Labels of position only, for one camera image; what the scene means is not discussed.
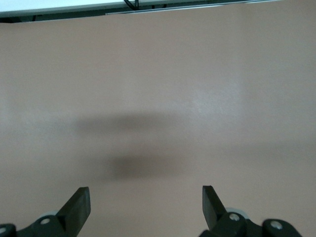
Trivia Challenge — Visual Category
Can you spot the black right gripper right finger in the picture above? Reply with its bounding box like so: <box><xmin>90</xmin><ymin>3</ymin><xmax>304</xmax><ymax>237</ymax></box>
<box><xmin>199</xmin><ymin>185</ymin><xmax>303</xmax><ymax>237</ymax></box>

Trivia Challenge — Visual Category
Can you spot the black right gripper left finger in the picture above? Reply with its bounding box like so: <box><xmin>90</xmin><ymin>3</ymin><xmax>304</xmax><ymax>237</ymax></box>
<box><xmin>0</xmin><ymin>187</ymin><xmax>91</xmax><ymax>237</ymax></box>

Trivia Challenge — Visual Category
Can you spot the brown paper table cover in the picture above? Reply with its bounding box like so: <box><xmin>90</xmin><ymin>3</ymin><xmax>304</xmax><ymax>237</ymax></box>
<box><xmin>0</xmin><ymin>1</ymin><xmax>316</xmax><ymax>237</ymax></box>

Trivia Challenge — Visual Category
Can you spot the black cable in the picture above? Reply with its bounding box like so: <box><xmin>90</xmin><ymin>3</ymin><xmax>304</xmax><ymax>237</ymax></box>
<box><xmin>122</xmin><ymin>0</ymin><xmax>139</xmax><ymax>10</ymax></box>

